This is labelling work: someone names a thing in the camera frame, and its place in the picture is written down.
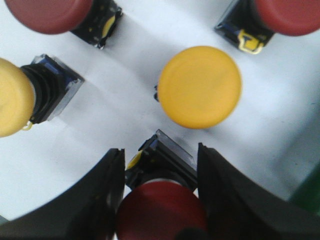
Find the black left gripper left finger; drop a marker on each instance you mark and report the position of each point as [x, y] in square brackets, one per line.
[86, 211]

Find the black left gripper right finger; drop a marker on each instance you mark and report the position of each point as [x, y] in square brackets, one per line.
[239, 209]

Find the red mushroom push button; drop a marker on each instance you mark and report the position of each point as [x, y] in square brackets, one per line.
[93, 21]
[161, 204]
[249, 25]

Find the yellow mushroom push button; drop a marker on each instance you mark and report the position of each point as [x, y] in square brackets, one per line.
[34, 93]
[199, 87]

